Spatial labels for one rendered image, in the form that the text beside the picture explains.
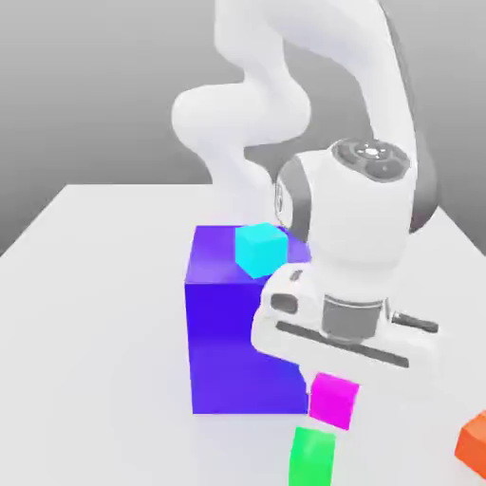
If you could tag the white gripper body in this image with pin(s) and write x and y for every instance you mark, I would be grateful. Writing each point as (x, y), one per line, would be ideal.
(303, 347)

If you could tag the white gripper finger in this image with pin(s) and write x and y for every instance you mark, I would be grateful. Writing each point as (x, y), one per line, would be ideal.
(305, 377)

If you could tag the small magenta cube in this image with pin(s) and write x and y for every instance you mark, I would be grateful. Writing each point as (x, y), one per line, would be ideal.
(332, 400)

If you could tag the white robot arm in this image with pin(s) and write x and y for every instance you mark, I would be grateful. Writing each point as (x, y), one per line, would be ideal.
(353, 212)

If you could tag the small green cube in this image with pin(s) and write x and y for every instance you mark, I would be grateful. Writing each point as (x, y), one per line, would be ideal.
(311, 457)

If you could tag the small cyan cube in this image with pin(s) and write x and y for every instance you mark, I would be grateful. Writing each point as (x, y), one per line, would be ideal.
(260, 248)

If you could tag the small orange cube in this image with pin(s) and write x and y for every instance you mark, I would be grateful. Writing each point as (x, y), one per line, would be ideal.
(472, 444)

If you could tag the large blue box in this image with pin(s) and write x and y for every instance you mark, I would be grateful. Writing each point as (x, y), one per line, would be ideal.
(224, 341)

